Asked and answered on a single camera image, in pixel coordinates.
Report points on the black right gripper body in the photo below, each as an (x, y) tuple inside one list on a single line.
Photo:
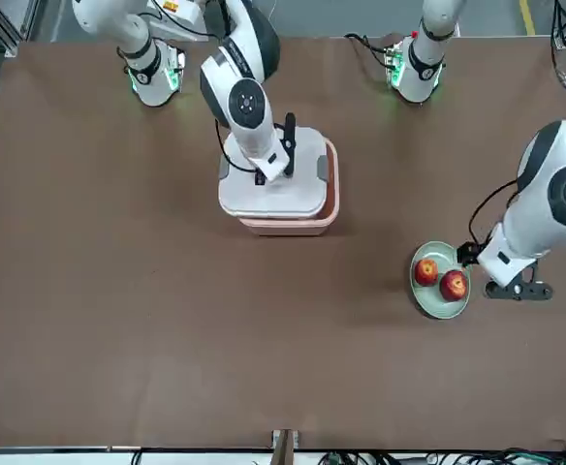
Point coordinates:
[(290, 128)]

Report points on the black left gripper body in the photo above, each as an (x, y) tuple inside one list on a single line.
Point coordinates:
[(540, 292)]

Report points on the red apple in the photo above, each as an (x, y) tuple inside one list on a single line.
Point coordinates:
[(426, 273), (453, 287)]

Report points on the white lid grey clasps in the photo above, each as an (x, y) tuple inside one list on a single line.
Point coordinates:
[(302, 194)]

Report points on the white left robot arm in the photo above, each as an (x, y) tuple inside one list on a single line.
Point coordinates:
[(544, 218)]

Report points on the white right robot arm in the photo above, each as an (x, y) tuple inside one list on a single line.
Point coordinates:
[(251, 145)]

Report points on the pale pink storage box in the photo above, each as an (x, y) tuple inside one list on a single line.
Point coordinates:
[(288, 227)]

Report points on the pale green round plate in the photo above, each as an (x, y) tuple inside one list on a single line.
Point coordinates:
[(433, 304)]

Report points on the white cabinet yellow label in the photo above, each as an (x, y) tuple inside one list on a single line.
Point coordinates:
[(186, 12)]

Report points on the aluminium frame post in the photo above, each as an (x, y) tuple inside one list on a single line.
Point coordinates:
[(285, 448)]

